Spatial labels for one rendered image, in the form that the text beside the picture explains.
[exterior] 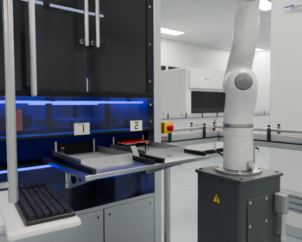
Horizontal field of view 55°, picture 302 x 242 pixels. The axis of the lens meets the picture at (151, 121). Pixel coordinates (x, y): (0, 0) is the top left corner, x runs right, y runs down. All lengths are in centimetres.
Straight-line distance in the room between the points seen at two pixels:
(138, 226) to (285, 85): 174
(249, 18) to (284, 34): 160
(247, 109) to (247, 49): 24
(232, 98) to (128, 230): 102
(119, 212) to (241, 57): 105
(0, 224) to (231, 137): 86
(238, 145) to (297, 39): 172
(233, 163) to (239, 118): 19
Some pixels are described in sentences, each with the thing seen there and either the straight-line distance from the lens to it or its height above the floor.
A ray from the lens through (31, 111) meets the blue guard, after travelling 143.
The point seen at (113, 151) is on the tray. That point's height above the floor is 90.
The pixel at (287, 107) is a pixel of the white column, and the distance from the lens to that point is 278.
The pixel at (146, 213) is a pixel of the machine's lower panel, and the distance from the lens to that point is 185.
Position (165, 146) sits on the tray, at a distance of 169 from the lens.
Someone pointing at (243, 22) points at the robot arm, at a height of 146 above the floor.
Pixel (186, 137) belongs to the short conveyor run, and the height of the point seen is 90.
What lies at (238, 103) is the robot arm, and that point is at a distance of 119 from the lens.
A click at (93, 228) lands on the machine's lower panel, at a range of 167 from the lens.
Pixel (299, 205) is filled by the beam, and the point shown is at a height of 49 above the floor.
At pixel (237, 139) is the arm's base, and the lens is 121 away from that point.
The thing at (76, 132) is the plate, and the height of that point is 100.
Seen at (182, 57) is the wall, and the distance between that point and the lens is 855.
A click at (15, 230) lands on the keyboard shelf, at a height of 80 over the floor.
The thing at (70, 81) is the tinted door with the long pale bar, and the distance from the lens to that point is 151.
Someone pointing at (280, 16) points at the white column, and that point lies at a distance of 292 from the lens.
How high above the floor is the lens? 114
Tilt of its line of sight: 3 degrees down
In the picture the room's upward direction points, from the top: straight up
